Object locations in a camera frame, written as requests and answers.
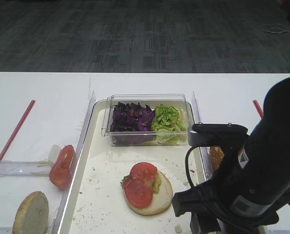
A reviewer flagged pickle and lettuce on bun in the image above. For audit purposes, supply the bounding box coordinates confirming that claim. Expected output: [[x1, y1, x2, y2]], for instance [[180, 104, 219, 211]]
[[120, 173, 161, 194]]

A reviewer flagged black camera cable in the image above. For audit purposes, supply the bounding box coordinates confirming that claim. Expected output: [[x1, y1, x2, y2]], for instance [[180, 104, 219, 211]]
[[185, 145, 224, 215]]

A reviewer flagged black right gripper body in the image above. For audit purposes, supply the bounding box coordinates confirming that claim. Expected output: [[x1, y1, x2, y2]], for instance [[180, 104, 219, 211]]
[[172, 146, 279, 233]]

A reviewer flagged tomato slice on bun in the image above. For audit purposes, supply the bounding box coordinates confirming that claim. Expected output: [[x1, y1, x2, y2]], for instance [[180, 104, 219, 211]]
[[123, 179, 153, 208], [130, 162, 157, 187]]

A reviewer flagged right red rail strip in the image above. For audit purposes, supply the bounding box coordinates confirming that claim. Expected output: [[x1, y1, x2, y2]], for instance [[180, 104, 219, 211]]
[[252, 99, 264, 118]]

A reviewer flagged sesame bun front half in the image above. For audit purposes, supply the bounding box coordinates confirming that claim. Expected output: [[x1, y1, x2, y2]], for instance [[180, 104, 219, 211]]
[[209, 146, 224, 171]]

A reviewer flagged shredded purple cabbage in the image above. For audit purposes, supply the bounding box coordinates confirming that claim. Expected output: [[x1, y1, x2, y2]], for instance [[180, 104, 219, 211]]
[[110, 102, 155, 132]]

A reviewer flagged standing bun half left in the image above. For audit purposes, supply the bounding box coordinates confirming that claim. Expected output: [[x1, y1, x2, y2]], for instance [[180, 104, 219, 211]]
[[12, 191, 49, 234]]

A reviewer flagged clear plastic salad container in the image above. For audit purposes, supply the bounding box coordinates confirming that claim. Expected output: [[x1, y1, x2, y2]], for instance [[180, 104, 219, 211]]
[[101, 94, 193, 146]]

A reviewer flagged clear tomato pusher track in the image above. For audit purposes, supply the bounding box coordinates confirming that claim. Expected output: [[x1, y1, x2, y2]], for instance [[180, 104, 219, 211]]
[[0, 160, 51, 177]]

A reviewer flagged bottom bun on tray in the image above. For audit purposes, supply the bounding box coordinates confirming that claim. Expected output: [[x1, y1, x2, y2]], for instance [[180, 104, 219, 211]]
[[124, 171, 173, 215]]

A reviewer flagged lower tomato slice on bun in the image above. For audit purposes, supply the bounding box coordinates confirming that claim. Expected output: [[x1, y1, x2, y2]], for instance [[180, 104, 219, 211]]
[[123, 179, 153, 208]]

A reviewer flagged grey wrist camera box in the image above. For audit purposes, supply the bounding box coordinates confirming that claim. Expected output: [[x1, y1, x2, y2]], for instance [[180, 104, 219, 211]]
[[187, 123, 248, 147]]

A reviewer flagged upper tomato slice on bun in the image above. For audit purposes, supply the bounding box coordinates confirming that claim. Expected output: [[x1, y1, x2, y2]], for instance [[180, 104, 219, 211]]
[[130, 162, 157, 187]]

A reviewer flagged clear divider rail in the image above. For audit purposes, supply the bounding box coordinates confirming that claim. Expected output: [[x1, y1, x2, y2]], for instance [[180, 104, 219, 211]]
[[51, 92, 96, 234], [191, 92, 213, 181]]

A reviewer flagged red rail strip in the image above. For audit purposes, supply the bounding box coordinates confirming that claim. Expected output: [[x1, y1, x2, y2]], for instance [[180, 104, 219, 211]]
[[0, 100, 36, 162], [252, 99, 264, 118]]

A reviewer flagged chopped green lettuce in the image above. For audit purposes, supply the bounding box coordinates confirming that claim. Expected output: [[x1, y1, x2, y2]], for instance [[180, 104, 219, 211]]
[[151, 104, 186, 145]]

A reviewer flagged left red rail strip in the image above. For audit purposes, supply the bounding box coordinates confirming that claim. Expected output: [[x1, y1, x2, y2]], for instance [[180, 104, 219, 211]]
[[0, 100, 36, 162]]

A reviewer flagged left clear divider rail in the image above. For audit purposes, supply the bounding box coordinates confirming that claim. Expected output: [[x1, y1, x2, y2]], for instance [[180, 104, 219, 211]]
[[51, 92, 96, 234]]

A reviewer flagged white cable on floor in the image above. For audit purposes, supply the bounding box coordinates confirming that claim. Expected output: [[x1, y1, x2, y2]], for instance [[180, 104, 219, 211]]
[[260, 23, 290, 38]]

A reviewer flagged right clear divider rail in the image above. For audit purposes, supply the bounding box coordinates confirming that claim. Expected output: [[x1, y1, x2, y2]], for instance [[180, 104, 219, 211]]
[[191, 92, 213, 181]]

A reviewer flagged white rectangular metal tray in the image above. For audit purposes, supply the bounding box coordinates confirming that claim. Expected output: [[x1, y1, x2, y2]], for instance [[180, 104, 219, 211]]
[[58, 100, 191, 234]]

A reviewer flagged standing tomato slices left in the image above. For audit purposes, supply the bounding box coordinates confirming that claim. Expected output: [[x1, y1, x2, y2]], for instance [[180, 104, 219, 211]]
[[49, 145, 75, 190]]

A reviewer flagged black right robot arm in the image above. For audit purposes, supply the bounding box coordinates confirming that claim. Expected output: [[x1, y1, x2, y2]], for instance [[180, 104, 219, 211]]
[[172, 77, 290, 234]]

